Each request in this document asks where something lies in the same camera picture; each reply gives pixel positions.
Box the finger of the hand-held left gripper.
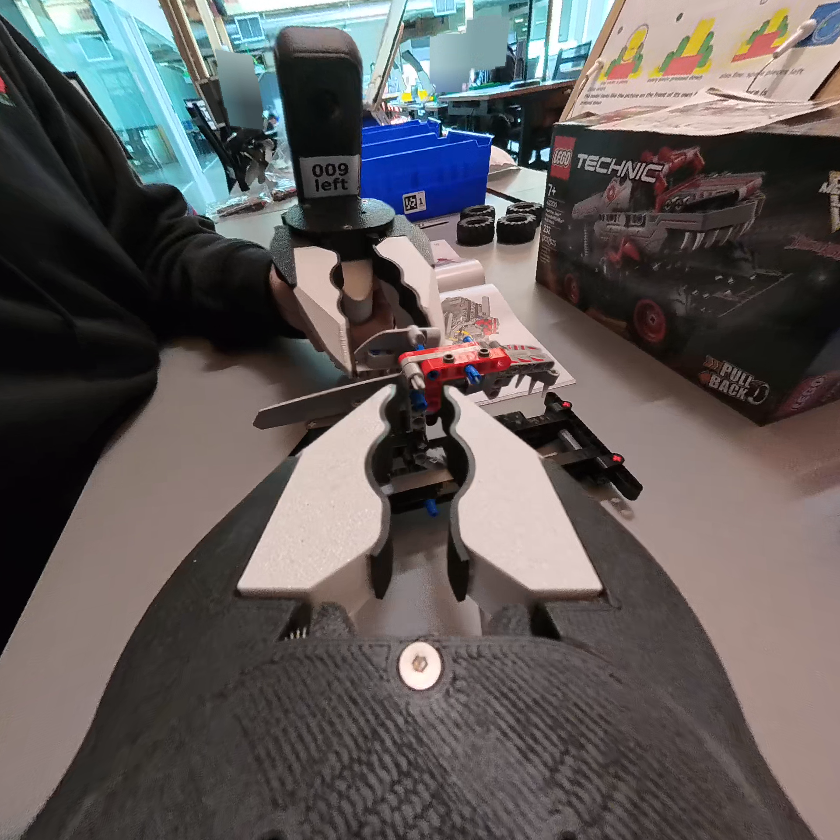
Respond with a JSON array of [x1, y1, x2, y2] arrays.
[[371, 236, 448, 350], [292, 246, 361, 380]]

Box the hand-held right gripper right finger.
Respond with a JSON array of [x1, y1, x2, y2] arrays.
[[445, 386, 603, 601]]

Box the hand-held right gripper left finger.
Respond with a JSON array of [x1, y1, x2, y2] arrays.
[[236, 386, 396, 601]]

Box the grey red toy truck model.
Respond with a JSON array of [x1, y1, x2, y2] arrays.
[[252, 325, 645, 519]]

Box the red toy beam assembly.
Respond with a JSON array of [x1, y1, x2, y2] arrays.
[[397, 346, 513, 409]]

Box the person's left forearm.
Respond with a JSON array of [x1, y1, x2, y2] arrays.
[[118, 187, 290, 352]]

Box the grey desk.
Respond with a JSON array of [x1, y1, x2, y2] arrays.
[[0, 164, 840, 840]]

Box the person's left hand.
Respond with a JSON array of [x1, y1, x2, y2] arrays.
[[268, 262, 396, 349]]

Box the white instruction booklet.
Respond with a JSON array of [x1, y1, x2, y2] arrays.
[[430, 239, 577, 404]]

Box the blue storage bin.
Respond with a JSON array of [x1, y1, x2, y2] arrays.
[[362, 117, 442, 144]]

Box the bag of dark parts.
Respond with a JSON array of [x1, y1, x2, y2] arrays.
[[215, 184, 298, 219]]

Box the blue bin with white label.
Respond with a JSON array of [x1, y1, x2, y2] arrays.
[[362, 128, 494, 217]]

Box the dark background table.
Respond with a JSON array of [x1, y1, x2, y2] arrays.
[[438, 79, 580, 166]]

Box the person's black hoodie torso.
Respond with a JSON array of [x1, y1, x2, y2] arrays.
[[0, 16, 172, 651]]

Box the black toy set box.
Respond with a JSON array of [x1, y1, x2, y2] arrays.
[[535, 98, 840, 426]]

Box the white printed sheet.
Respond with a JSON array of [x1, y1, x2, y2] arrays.
[[563, 88, 840, 137]]

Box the printed brick instruction board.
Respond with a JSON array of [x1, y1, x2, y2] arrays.
[[577, 0, 840, 124]]

